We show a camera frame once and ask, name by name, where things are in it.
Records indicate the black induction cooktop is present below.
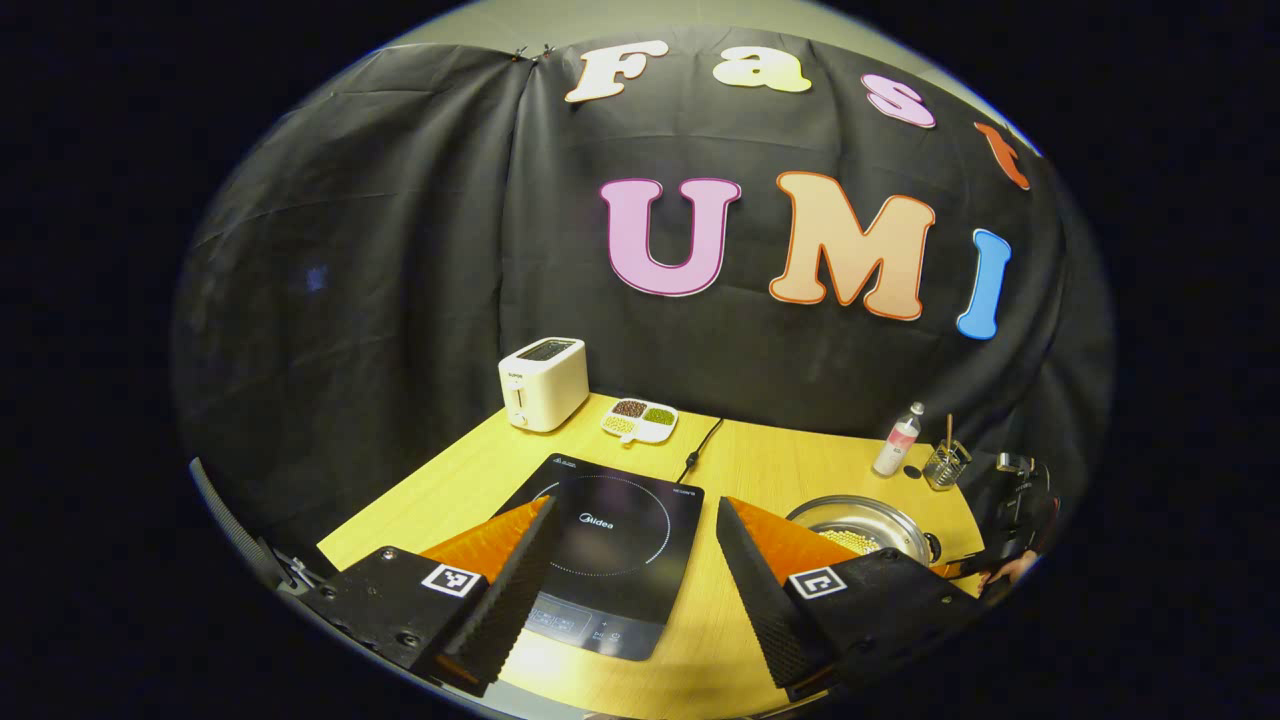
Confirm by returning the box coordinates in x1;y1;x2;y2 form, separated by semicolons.
495;453;705;662

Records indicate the stainless steel pot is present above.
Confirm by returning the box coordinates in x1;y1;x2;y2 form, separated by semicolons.
785;494;943;566

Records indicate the small glass jar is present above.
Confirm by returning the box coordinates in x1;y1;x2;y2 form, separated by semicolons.
922;438;973;491

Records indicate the white divided bean dish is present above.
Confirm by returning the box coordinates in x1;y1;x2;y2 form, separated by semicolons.
600;397;679;445

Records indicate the pile of soybeans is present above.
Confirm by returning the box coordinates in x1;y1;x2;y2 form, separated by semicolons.
818;528;886;557

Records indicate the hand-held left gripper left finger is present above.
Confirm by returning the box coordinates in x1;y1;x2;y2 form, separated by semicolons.
295;495;558;698

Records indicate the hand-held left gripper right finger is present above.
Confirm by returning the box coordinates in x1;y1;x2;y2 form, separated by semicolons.
715;496;986;701

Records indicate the black power cable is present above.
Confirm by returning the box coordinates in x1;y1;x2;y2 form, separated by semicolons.
676;418;723;485

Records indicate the clear bottle with pink label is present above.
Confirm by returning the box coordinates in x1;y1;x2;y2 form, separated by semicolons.
872;402;926;478

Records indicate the white toaster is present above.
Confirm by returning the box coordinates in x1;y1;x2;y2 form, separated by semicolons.
498;337;590;433

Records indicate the black backdrop cloth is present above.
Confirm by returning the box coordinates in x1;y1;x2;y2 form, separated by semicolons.
170;25;1116;561

